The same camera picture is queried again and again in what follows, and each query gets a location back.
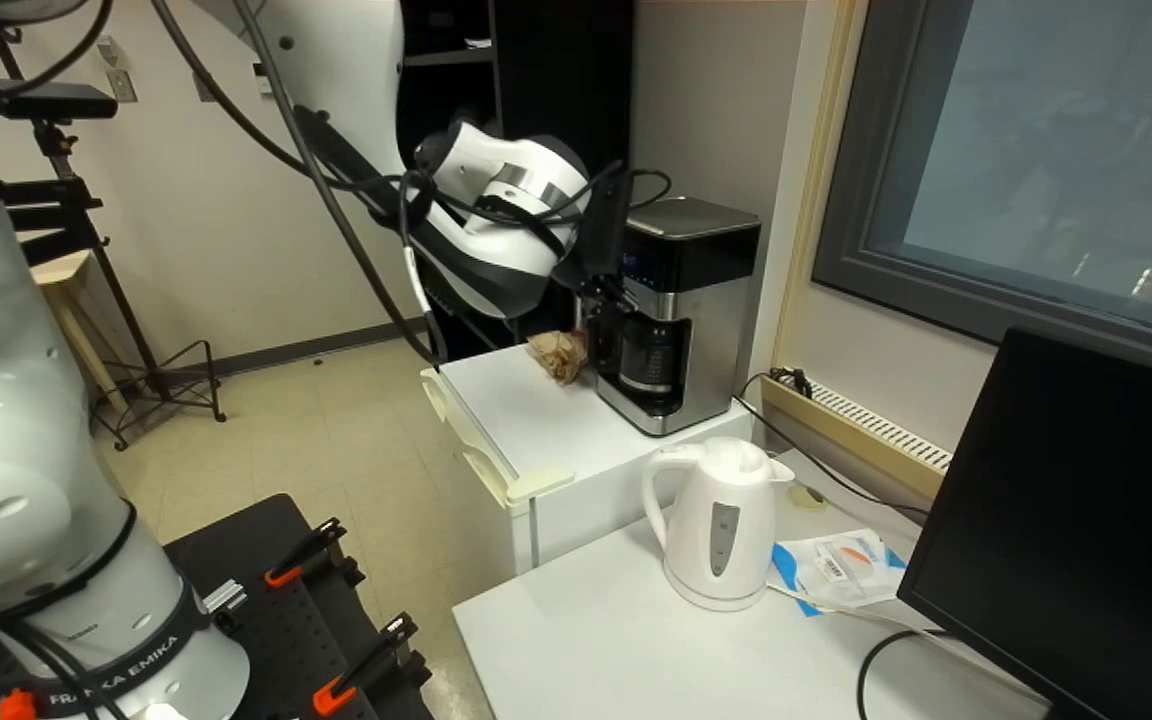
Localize black orange bar clamp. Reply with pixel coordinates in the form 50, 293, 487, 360
308, 606, 422, 720
258, 511, 351, 595

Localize grey window frame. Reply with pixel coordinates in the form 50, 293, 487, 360
808, 0, 1152, 387

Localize black computer monitor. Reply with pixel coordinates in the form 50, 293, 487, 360
897, 323, 1152, 720

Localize black shelving unit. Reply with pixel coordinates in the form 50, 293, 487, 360
393, 0, 637, 369

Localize black monitor cable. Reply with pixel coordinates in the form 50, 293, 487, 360
852, 625, 929, 720

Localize black silver drip coffeemaker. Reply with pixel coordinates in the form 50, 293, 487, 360
570, 191, 764, 445

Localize black tripod stand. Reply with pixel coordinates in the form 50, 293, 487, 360
0, 115, 231, 450

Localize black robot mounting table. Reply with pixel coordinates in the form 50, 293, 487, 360
0, 486, 437, 720

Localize white electric kettle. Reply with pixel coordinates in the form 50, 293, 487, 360
637, 434, 798, 614

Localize crumpled brown paper bag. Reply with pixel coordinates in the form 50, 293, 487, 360
525, 328, 595, 387

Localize white mini fridge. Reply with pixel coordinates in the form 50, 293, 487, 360
417, 341, 760, 578

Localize light wooden stool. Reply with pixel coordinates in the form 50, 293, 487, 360
25, 245, 127, 421

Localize beige wall cable duct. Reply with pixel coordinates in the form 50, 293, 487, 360
754, 370, 954, 511

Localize black camera on tripod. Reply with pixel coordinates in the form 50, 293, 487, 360
0, 75, 118, 128

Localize blue white plastic packet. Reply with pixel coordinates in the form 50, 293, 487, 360
764, 525, 913, 618

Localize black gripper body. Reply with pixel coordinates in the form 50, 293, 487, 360
548, 191, 612, 294

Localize wall outlet with plugs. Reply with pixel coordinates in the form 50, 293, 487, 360
769, 365, 819, 403

